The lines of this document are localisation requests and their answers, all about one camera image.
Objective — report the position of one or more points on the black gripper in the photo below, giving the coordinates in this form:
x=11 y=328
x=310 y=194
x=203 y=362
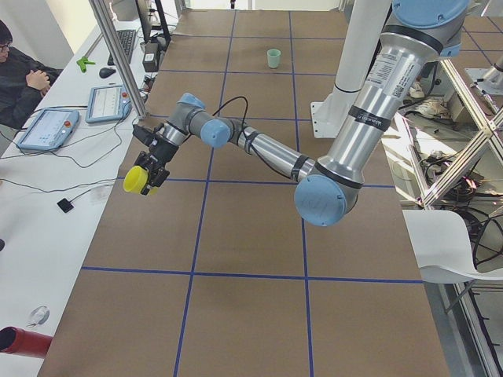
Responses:
x=163 y=151

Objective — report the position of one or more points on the yellow cup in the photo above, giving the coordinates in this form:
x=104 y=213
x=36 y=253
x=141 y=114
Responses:
x=136 y=181

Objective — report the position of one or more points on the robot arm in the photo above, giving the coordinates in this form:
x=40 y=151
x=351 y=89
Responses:
x=327 y=188

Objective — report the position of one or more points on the green cup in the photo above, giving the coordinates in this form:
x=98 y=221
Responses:
x=273 y=57

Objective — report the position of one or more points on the far teach pendant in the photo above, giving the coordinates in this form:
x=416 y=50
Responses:
x=108 y=103

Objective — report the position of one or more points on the teach pendant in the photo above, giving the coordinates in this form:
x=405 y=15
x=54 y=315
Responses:
x=108 y=103
x=50 y=129

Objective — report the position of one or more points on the small black square device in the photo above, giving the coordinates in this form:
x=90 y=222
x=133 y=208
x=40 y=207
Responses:
x=65 y=205

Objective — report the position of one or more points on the black computer mouse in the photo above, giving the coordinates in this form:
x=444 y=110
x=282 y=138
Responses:
x=106 y=72

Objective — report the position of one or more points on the near teach pendant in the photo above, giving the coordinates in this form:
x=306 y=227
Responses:
x=50 y=129

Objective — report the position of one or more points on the black power adapter box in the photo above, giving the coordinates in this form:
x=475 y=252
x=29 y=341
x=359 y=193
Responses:
x=151 y=57

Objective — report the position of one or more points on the brown paper table mat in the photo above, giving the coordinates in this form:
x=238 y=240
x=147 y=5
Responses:
x=217 y=274

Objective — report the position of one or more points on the green plastic tool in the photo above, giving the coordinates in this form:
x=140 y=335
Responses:
x=83 y=62

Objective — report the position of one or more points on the black keyboard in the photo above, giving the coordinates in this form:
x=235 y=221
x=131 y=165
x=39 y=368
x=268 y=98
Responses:
x=127 y=38

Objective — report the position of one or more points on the seated person in black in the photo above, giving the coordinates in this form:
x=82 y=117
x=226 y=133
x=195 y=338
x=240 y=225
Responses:
x=24 y=82

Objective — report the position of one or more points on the red cylinder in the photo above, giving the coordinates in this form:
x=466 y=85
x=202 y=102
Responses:
x=21 y=342

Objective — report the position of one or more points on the white plastic chair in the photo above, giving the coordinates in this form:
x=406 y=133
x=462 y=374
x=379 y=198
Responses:
x=442 y=247

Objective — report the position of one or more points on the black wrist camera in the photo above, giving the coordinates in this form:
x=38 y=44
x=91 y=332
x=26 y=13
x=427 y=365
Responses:
x=145 y=135

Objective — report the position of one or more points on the aluminium frame post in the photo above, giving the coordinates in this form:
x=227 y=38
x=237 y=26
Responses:
x=115 y=48

